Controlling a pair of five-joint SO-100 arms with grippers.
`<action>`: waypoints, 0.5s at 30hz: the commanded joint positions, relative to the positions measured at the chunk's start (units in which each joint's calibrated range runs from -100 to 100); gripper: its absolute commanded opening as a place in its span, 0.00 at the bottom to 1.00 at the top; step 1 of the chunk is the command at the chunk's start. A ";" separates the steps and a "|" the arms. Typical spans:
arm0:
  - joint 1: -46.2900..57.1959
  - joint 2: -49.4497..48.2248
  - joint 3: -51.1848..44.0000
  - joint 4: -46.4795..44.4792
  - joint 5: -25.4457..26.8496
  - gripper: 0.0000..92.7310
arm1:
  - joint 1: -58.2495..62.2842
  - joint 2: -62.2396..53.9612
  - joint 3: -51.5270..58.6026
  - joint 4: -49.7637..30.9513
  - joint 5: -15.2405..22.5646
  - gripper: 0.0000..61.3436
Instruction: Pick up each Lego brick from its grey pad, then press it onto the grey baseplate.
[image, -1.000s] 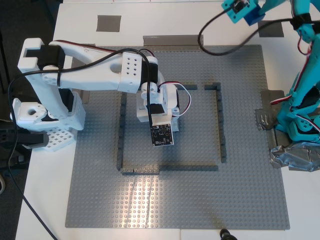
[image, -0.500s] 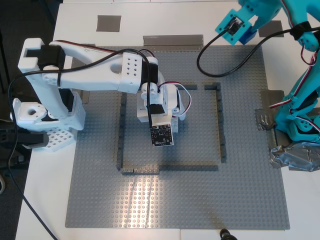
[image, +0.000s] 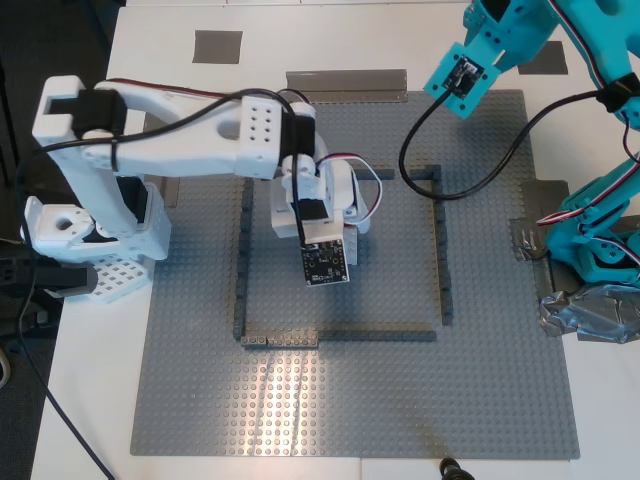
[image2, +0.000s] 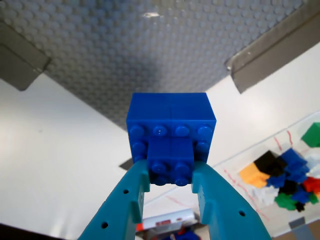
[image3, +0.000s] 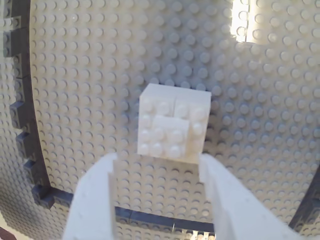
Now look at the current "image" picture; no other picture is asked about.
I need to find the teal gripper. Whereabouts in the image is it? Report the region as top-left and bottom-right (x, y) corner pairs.
(462, 0), (556, 71)

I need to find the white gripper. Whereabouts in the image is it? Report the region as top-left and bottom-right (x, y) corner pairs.
(269, 149), (371, 241)

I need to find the grey tape square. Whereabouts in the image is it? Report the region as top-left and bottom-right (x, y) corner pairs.
(192, 29), (245, 65)
(517, 41), (570, 76)

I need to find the short dark grey brick row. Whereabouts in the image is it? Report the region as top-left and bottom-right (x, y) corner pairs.
(407, 164), (445, 184)

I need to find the lighter grey studded brick row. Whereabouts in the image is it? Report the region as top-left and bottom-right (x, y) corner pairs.
(241, 333), (321, 350)

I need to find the wrinkled grey tape patch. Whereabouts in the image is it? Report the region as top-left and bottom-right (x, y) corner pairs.
(508, 178), (571, 301)

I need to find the grey studded baseplate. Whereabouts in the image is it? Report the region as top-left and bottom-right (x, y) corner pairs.
(129, 88), (582, 459)

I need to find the black table clamp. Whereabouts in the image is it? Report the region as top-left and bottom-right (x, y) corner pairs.
(0, 239), (99, 341)

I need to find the black knob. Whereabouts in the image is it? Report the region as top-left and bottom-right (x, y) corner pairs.
(438, 457), (474, 480)

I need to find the red white black servo wire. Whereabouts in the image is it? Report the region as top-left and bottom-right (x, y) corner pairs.
(315, 153), (387, 229)
(547, 0), (640, 166)
(537, 162), (640, 231)

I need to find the teal framed camera module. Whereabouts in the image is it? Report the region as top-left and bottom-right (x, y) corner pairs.
(423, 40), (502, 121)

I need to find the bare black camera board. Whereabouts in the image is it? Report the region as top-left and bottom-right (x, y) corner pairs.
(299, 222), (352, 288)

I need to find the crumpled silver duct tape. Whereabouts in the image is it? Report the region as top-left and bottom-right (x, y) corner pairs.
(538, 282), (640, 346)

